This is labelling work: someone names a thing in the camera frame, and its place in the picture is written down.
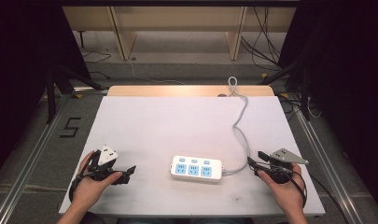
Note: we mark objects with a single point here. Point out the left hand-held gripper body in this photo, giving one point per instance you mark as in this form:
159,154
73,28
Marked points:
107,155

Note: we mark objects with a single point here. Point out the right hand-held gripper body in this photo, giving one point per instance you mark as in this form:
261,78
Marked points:
284,157

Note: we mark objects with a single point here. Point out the person's left hand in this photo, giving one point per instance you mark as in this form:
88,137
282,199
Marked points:
90,189

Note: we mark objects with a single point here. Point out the person's right hand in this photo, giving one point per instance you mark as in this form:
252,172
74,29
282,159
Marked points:
287,194

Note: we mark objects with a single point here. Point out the white table cover board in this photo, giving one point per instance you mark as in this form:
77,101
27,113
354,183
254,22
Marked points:
165,124

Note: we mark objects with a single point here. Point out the white power strip blue sockets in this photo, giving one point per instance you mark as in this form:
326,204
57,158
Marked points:
196,168

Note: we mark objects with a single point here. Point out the black tripod stand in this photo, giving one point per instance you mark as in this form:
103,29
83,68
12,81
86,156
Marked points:
305,93
51,93

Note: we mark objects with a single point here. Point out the wooden table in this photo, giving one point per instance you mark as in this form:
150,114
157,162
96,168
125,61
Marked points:
177,90

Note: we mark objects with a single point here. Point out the dark curtain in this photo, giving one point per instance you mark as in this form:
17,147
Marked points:
348,77
21,62

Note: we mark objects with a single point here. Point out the light wooden shelf unit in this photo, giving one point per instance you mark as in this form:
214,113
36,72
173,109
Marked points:
177,21

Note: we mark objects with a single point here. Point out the metal floor rail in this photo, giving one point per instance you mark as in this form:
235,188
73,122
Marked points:
326,161
25,168

